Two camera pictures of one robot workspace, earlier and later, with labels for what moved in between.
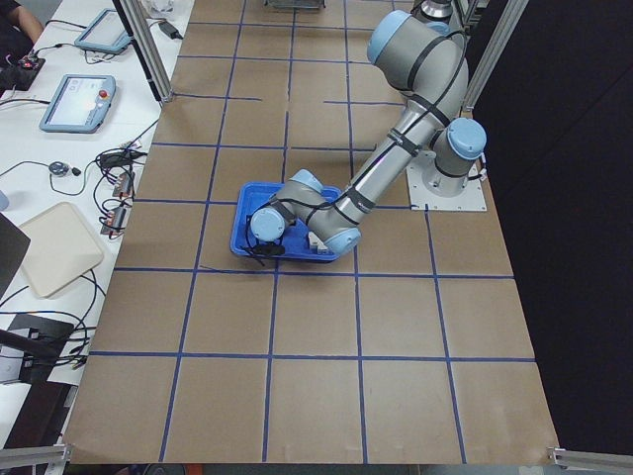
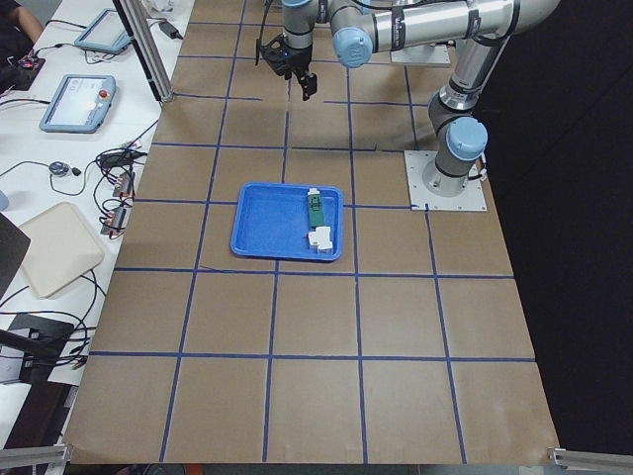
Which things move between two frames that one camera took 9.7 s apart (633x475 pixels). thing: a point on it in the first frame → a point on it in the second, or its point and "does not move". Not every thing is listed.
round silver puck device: (58, 168) does not move
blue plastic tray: (296, 237) does not move
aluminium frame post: (135, 22) does not move
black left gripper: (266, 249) → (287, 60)
